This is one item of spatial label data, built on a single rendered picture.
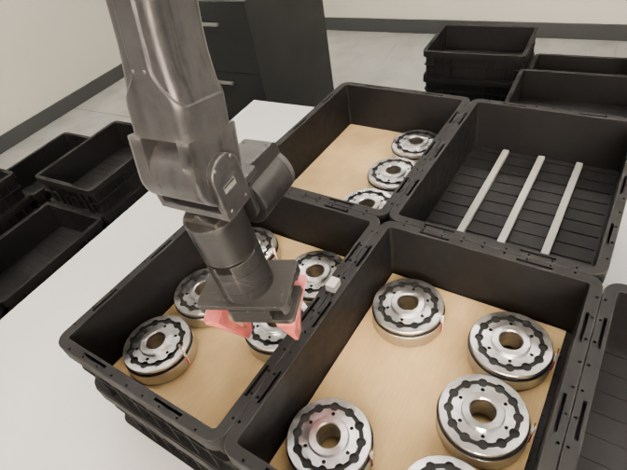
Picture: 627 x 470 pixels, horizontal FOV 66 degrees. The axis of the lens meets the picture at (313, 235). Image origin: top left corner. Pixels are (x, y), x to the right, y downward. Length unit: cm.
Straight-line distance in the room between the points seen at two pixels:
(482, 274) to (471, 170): 34
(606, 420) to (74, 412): 81
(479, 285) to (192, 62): 51
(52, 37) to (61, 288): 298
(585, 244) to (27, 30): 362
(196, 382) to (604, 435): 52
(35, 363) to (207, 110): 79
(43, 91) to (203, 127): 361
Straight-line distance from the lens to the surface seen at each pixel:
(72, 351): 72
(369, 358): 70
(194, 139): 38
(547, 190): 97
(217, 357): 74
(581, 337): 64
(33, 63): 394
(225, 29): 213
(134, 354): 76
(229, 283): 48
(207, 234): 44
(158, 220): 126
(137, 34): 38
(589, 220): 93
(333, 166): 104
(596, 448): 67
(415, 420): 65
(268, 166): 49
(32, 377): 107
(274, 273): 52
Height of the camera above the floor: 141
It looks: 42 degrees down
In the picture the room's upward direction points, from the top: 11 degrees counter-clockwise
